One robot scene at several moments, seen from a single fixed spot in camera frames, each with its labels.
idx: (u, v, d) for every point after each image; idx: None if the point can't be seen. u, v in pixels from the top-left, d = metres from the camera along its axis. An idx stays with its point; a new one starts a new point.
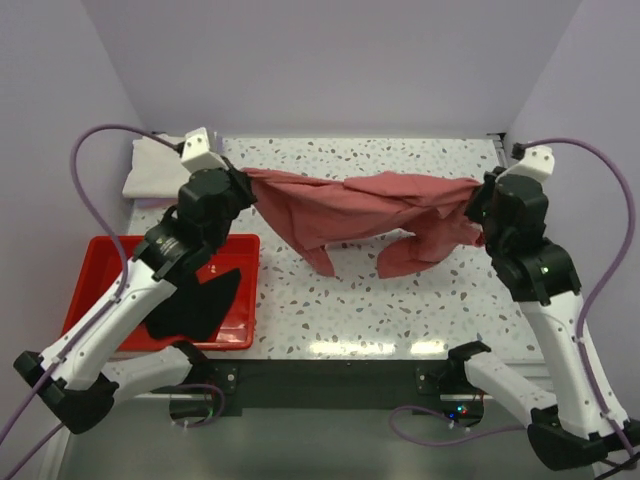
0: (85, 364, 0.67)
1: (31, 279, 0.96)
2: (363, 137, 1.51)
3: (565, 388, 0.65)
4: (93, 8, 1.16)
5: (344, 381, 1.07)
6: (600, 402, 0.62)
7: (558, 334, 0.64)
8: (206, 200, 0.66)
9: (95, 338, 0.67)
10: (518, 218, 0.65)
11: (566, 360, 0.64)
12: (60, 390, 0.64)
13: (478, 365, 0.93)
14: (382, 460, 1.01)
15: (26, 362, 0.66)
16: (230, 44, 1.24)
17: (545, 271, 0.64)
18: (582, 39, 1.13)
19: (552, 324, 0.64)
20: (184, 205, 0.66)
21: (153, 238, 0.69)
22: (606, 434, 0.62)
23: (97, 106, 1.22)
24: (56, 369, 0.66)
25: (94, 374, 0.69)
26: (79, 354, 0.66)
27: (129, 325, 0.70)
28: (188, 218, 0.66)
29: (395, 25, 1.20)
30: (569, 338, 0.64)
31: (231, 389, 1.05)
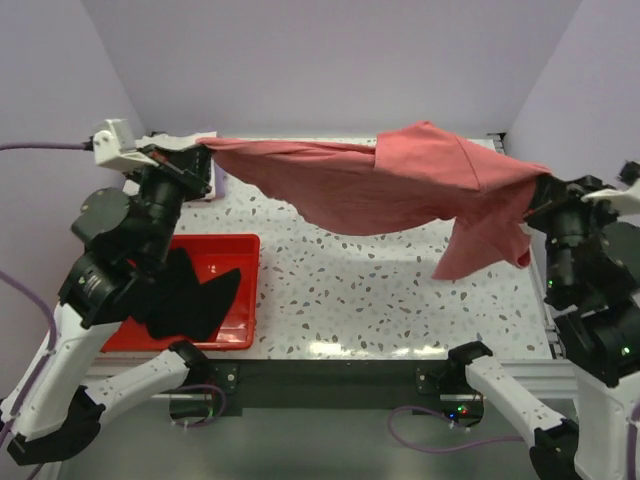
0: (35, 420, 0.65)
1: (31, 281, 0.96)
2: (363, 137, 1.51)
3: (597, 453, 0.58)
4: (92, 8, 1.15)
5: (344, 381, 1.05)
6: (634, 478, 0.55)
7: (612, 412, 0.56)
8: (103, 233, 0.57)
9: (37, 394, 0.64)
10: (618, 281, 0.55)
11: (610, 438, 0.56)
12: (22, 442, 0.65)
13: (491, 382, 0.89)
14: (383, 461, 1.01)
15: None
16: (229, 44, 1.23)
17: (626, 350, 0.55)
18: (582, 40, 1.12)
19: (609, 400, 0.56)
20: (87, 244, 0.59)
21: (76, 276, 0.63)
22: None
23: (96, 106, 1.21)
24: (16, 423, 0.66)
25: (57, 423, 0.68)
26: (30, 409, 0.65)
27: (70, 376, 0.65)
28: (102, 254, 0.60)
29: (396, 26, 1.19)
30: (625, 420, 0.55)
31: (230, 390, 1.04)
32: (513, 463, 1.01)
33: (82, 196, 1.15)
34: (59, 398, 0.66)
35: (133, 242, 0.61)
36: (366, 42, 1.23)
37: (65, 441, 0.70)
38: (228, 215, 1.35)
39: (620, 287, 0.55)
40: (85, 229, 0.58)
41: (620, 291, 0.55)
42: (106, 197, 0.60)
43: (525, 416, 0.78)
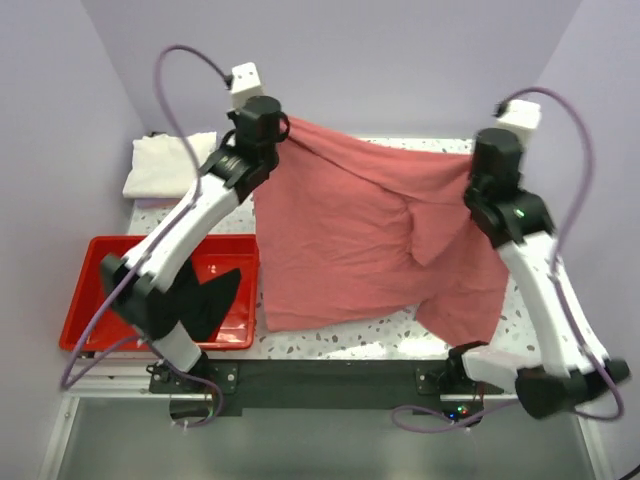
0: (165, 263, 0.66)
1: (32, 281, 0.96)
2: (363, 137, 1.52)
3: (544, 330, 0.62)
4: (93, 9, 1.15)
5: (345, 380, 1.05)
6: (578, 336, 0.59)
7: (535, 272, 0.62)
8: (266, 115, 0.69)
9: (176, 239, 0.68)
10: (488, 161, 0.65)
11: (542, 296, 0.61)
12: (148, 284, 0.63)
13: (479, 359, 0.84)
14: (382, 461, 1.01)
15: (110, 260, 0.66)
16: (231, 46, 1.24)
17: (521, 216, 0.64)
18: (583, 41, 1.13)
19: (528, 264, 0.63)
20: (243, 125, 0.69)
21: (218, 158, 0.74)
22: (586, 371, 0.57)
23: (97, 107, 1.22)
24: (141, 265, 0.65)
25: (169, 278, 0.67)
26: (165, 250, 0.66)
27: (200, 228, 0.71)
28: (248, 138, 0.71)
29: (395, 27, 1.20)
30: (546, 274, 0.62)
31: (230, 390, 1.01)
32: (513, 463, 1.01)
33: (83, 196, 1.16)
34: (181, 252, 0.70)
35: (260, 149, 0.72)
36: (366, 42, 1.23)
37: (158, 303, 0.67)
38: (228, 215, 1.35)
39: (489, 164, 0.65)
40: (247, 114, 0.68)
41: (498, 171, 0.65)
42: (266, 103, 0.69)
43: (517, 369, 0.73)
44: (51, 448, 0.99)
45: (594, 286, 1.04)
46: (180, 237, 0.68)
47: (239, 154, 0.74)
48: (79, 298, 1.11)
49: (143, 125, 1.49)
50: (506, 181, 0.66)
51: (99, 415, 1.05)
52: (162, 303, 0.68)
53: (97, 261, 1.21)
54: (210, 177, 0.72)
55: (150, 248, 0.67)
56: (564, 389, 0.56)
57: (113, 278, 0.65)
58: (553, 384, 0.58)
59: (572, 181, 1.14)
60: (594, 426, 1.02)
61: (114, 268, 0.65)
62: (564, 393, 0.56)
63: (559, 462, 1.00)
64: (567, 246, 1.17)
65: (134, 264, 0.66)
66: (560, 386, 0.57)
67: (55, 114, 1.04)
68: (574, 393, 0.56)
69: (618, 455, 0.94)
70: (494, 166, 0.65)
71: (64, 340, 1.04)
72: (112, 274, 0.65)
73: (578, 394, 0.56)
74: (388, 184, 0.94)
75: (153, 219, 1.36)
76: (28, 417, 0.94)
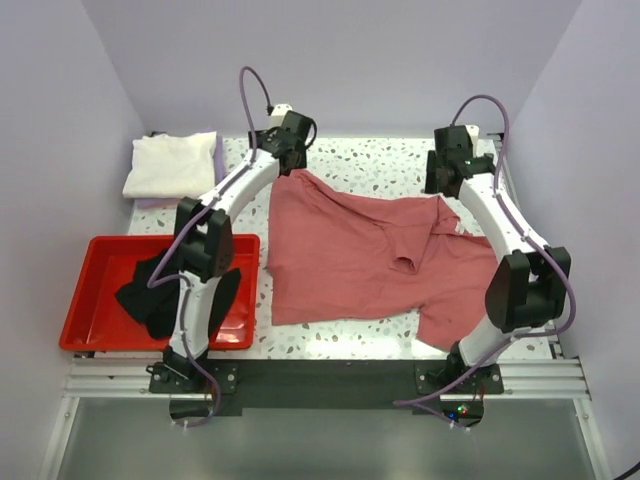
0: (231, 204, 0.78)
1: (32, 281, 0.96)
2: (363, 137, 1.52)
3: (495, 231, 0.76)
4: (92, 9, 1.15)
5: (344, 380, 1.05)
6: (518, 227, 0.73)
7: (481, 195, 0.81)
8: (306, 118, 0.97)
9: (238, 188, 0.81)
10: (443, 141, 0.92)
11: (488, 209, 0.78)
12: (222, 216, 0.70)
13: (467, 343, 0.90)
14: (382, 461, 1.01)
15: (188, 200, 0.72)
16: (230, 45, 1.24)
17: (469, 165, 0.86)
18: (580, 40, 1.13)
19: (476, 190, 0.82)
20: (288, 120, 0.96)
21: (264, 137, 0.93)
22: (528, 252, 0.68)
23: (97, 106, 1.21)
24: (215, 203, 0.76)
25: (233, 217, 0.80)
26: (230, 196, 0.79)
27: (256, 185, 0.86)
28: (288, 129, 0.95)
29: (394, 26, 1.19)
30: (490, 195, 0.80)
31: (230, 389, 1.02)
32: (514, 463, 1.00)
33: (83, 196, 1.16)
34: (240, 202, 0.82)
35: (298, 142, 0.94)
36: (365, 42, 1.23)
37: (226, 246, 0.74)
38: None
39: (444, 139, 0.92)
40: (293, 117, 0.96)
41: (450, 143, 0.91)
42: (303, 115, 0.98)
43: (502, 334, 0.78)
44: (51, 448, 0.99)
45: (594, 285, 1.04)
46: (240, 189, 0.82)
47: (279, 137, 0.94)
48: (78, 299, 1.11)
49: (143, 124, 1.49)
50: (458, 150, 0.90)
51: (99, 415, 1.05)
52: (228, 245, 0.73)
53: (97, 261, 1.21)
54: (261, 151, 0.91)
55: (220, 190, 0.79)
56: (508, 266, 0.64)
57: (186, 216, 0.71)
58: (501, 270, 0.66)
59: (571, 181, 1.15)
60: (593, 426, 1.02)
61: (191, 206, 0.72)
62: (509, 271, 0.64)
63: (559, 462, 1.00)
64: (566, 246, 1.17)
65: (209, 202, 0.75)
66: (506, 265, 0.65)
67: (54, 113, 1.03)
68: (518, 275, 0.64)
69: (618, 454, 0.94)
70: (449, 139, 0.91)
71: (64, 340, 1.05)
72: (187, 212, 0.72)
73: (522, 270, 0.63)
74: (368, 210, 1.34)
75: (152, 219, 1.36)
76: (28, 417, 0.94)
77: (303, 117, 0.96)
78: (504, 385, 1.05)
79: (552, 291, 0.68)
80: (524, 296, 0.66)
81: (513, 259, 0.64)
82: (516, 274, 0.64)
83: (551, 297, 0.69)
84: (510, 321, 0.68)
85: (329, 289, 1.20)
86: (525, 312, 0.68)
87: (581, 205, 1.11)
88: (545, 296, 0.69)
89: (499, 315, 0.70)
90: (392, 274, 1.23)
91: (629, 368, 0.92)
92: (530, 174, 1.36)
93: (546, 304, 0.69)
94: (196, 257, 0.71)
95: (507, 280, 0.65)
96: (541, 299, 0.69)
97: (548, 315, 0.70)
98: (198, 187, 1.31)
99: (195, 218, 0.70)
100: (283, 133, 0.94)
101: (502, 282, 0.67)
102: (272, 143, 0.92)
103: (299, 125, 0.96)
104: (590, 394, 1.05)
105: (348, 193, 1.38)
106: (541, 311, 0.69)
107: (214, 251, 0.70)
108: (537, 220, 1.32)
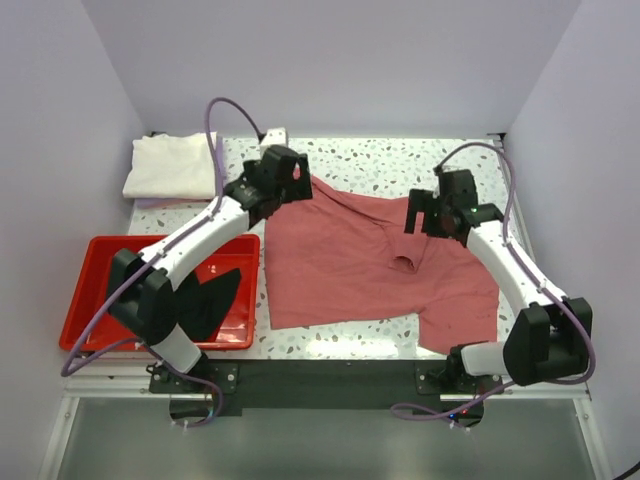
0: (178, 262, 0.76)
1: (32, 281, 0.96)
2: (363, 137, 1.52)
3: (509, 283, 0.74)
4: (92, 9, 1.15)
5: (344, 380, 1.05)
6: (534, 279, 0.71)
7: (491, 243, 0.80)
8: (288, 158, 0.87)
9: (190, 243, 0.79)
10: (450, 183, 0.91)
11: (501, 258, 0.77)
12: (159, 279, 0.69)
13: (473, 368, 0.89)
14: (382, 460, 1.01)
15: (126, 254, 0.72)
16: (230, 45, 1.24)
17: (475, 214, 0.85)
18: (580, 41, 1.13)
19: (485, 237, 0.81)
20: (267, 163, 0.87)
21: (236, 185, 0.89)
22: (545, 304, 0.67)
23: (97, 106, 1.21)
24: (157, 260, 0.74)
25: (179, 274, 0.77)
26: (179, 253, 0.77)
27: (215, 238, 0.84)
28: (267, 173, 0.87)
29: (394, 26, 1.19)
30: (500, 244, 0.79)
31: (230, 390, 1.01)
32: (514, 463, 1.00)
33: (83, 195, 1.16)
34: (192, 258, 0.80)
35: (274, 187, 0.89)
36: (365, 41, 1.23)
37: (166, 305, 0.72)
38: None
39: (451, 182, 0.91)
40: (271, 159, 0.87)
41: (456, 188, 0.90)
42: (284, 152, 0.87)
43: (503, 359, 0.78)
44: (51, 448, 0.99)
45: (594, 285, 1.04)
46: (193, 243, 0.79)
47: (254, 182, 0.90)
48: (78, 299, 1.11)
49: (143, 125, 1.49)
50: (462, 198, 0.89)
51: (99, 415, 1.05)
52: (165, 308, 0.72)
53: (97, 261, 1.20)
54: (229, 198, 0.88)
55: (166, 246, 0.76)
56: (527, 321, 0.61)
57: (124, 273, 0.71)
58: (520, 325, 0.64)
59: (571, 181, 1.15)
60: (593, 426, 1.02)
61: (128, 261, 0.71)
62: (528, 326, 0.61)
63: (559, 462, 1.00)
64: (565, 246, 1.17)
65: (151, 258, 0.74)
66: (525, 321, 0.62)
67: (55, 113, 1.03)
68: (536, 329, 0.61)
69: (618, 454, 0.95)
70: (455, 186, 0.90)
71: (64, 340, 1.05)
72: (124, 268, 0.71)
73: (542, 325, 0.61)
74: (366, 208, 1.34)
75: (152, 219, 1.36)
76: (28, 418, 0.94)
77: (280, 159, 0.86)
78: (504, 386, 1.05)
79: (575, 346, 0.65)
80: (545, 351, 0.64)
81: (533, 313, 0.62)
82: (536, 329, 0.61)
83: (575, 352, 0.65)
84: (532, 377, 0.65)
85: (329, 289, 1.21)
86: (546, 369, 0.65)
87: (580, 205, 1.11)
88: (568, 350, 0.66)
89: (520, 371, 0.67)
90: (392, 275, 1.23)
91: (630, 368, 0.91)
92: (530, 174, 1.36)
93: (570, 359, 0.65)
94: (130, 318, 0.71)
95: (527, 334, 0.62)
96: (564, 354, 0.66)
97: (574, 371, 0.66)
98: (199, 187, 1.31)
99: (133, 277, 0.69)
100: (259, 177, 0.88)
101: (521, 338, 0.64)
102: (246, 192, 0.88)
103: (277, 169, 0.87)
104: (590, 394, 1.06)
105: (348, 193, 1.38)
106: (564, 366, 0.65)
107: (148, 314, 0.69)
108: (537, 219, 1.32)
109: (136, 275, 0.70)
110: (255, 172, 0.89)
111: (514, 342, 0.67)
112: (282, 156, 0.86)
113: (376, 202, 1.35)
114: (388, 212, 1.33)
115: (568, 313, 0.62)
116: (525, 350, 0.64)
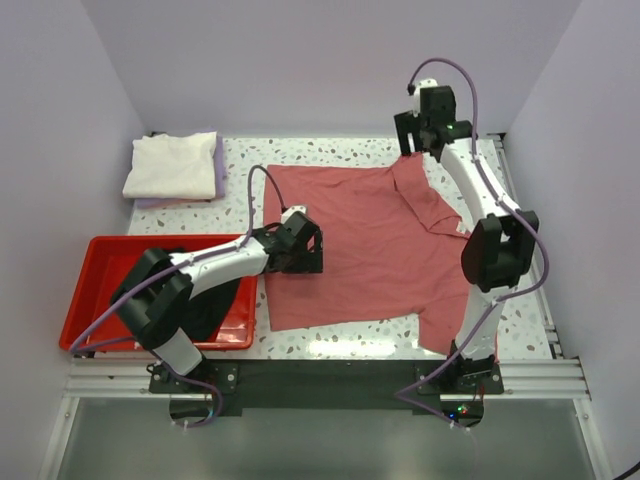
0: (200, 275, 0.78)
1: (33, 280, 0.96)
2: (362, 136, 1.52)
3: (473, 196, 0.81)
4: (93, 9, 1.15)
5: (344, 380, 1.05)
6: (494, 192, 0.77)
7: (460, 160, 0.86)
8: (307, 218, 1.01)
9: (215, 262, 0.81)
10: (428, 101, 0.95)
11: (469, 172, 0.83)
12: (181, 283, 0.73)
13: (467, 353, 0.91)
14: (382, 461, 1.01)
15: (155, 252, 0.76)
16: (229, 44, 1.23)
17: (449, 131, 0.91)
18: (579, 40, 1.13)
19: (456, 154, 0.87)
20: (292, 220, 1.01)
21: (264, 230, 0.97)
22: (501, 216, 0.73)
23: (97, 105, 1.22)
24: (184, 265, 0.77)
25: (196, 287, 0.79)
26: (204, 267, 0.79)
27: (236, 268, 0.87)
28: (286, 226, 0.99)
29: (393, 25, 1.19)
30: (469, 160, 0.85)
31: (230, 390, 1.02)
32: (515, 464, 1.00)
33: (83, 196, 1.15)
34: (213, 276, 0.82)
35: (293, 242, 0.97)
36: (364, 40, 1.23)
37: (179, 311, 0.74)
38: (228, 215, 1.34)
39: (429, 100, 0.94)
40: (298, 220, 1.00)
41: (434, 105, 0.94)
42: (309, 218, 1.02)
43: (485, 306, 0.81)
44: (51, 447, 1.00)
45: (596, 285, 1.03)
46: (218, 263, 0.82)
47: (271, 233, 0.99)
48: (79, 296, 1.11)
49: (144, 126, 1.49)
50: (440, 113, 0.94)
51: (99, 416, 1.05)
52: (175, 315, 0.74)
53: (97, 260, 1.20)
54: (254, 240, 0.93)
55: (196, 256, 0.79)
56: (483, 228, 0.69)
57: (149, 270, 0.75)
58: (477, 233, 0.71)
59: (572, 180, 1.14)
60: (593, 427, 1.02)
61: (156, 260, 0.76)
62: (483, 233, 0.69)
63: (560, 463, 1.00)
64: (565, 247, 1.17)
65: (178, 263, 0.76)
66: (481, 229, 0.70)
67: (55, 112, 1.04)
68: (487, 237, 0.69)
69: (618, 454, 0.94)
70: (434, 102, 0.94)
71: (64, 340, 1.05)
72: (151, 266, 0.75)
73: (495, 232, 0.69)
74: (367, 203, 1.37)
75: (152, 218, 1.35)
76: (28, 418, 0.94)
77: (307, 222, 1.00)
78: (503, 386, 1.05)
79: (521, 249, 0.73)
80: (494, 255, 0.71)
81: (487, 222, 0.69)
82: (488, 235, 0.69)
83: (520, 255, 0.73)
84: (482, 278, 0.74)
85: (329, 288, 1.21)
86: (495, 272, 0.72)
87: (581, 205, 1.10)
88: (514, 254, 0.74)
89: (476, 275, 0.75)
90: (391, 274, 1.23)
91: (631, 369, 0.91)
92: (531, 174, 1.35)
93: (513, 262, 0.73)
94: (137, 318, 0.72)
95: (480, 240, 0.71)
96: (511, 258, 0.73)
97: (517, 272, 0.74)
98: (199, 187, 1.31)
99: (156, 275, 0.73)
100: (282, 231, 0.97)
101: (476, 246, 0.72)
102: (268, 239, 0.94)
103: (301, 228, 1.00)
104: (590, 395, 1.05)
105: (348, 193, 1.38)
106: (510, 269, 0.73)
107: (157, 315, 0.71)
108: (538, 219, 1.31)
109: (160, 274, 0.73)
110: (279, 228, 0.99)
111: (473, 252, 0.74)
112: (308, 221, 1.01)
113: (374, 199, 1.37)
114: (389, 207, 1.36)
115: (522, 220, 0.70)
116: (478, 253, 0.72)
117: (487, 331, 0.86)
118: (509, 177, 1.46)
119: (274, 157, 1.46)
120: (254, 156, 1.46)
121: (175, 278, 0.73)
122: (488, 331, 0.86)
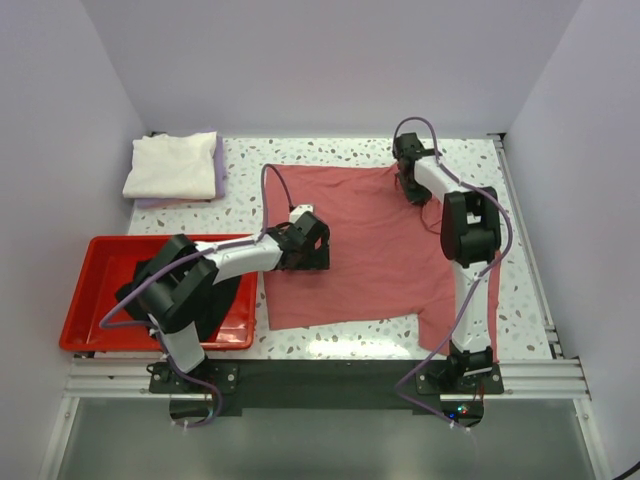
0: (223, 263, 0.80)
1: (34, 280, 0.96)
2: (362, 137, 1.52)
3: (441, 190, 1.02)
4: (93, 9, 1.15)
5: (344, 380, 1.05)
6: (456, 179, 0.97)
7: (429, 167, 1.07)
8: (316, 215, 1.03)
9: (238, 252, 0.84)
10: (401, 145, 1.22)
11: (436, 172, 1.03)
12: (208, 267, 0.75)
13: (466, 346, 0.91)
14: (382, 461, 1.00)
15: (180, 238, 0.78)
16: (229, 44, 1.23)
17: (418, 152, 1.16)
18: (579, 41, 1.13)
19: (424, 162, 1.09)
20: (303, 219, 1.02)
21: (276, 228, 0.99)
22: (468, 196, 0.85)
23: (97, 105, 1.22)
24: (208, 253, 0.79)
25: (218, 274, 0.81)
26: (226, 256, 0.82)
27: (253, 261, 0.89)
28: (296, 226, 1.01)
29: (393, 25, 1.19)
30: (435, 165, 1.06)
31: (230, 390, 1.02)
32: (515, 463, 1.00)
33: (83, 195, 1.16)
34: (235, 265, 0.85)
35: (305, 241, 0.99)
36: (364, 41, 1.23)
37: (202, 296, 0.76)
38: (228, 215, 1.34)
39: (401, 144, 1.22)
40: (308, 219, 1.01)
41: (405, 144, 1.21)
42: (319, 218, 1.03)
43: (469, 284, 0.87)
44: (51, 447, 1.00)
45: (596, 285, 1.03)
46: (239, 254, 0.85)
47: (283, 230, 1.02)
48: (79, 296, 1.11)
49: (144, 126, 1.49)
50: (412, 146, 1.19)
51: (99, 416, 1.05)
52: (199, 300, 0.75)
53: (97, 260, 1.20)
54: (269, 237, 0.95)
55: (219, 245, 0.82)
56: (449, 201, 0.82)
57: (175, 255, 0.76)
58: (446, 210, 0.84)
59: (571, 180, 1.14)
60: (593, 427, 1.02)
61: (182, 246, 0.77)
62: (450, 205, 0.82)
63: (560, 463, 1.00)
64: (565, 246, 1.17)
65: (203, 249, 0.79)
66: (448, 203, 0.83)
67: (56, 113, 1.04)
68: (453, 209, 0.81)
69: (618, 454, 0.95)
70: (404, 142, 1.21)
71: (64, 340, 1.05)
72: (177, 252, 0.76)
73: (459, 204, 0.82)
74: (367, 203, 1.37)
75: (152, 218, 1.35)
76: (28, 417, 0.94)
77: (317, 222, 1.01)
78: (503, 386, 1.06)
79: (489, 225, 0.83)
80: (465, 228, 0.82)
81: (453, 197, 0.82)
82: (455, 207, 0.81)
83: (489, 228, 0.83)
84: (458, 251, 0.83)
85: (329, 289, 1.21)
86: (470, 245, 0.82)
87: (580, 204, 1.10)
88: (484, 229, 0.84)
89: (452, 249, 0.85)
90: (391, 274, 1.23)
91: (630, 369, 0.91)
92: (531, 174, 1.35)
93: (483, 236, 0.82)
94: (160, 301, 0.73)
95: (449, 213, 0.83)
96: (482, 232, 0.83)
97: (492, 247, 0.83)
98: (199, 187, 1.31)
99: (182, 259, 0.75)
100: (293, 229, 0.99)
101: (447, 220, 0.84)
102: (280, 236, 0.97)
103: (312, 228, 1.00)
104: (590, 395, 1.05)
105: (348, 193, 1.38)
106: (484, 242, 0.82)
107: (182, 298, 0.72)
108: (537, 219, 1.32)
109: (187, 258, 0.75)
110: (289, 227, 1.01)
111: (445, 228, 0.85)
112: (318, 220, 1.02)
113: (374, 198, 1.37)
114: (389, 207, 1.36)
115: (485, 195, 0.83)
116: (450, 228, 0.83)
117: (477, 315, 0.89)
118: (509, 177, 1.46)
119: (274, 157, 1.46)
120: (254, 156, 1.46)
121: (201, 262, 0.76)
122: (478, 315, 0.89)
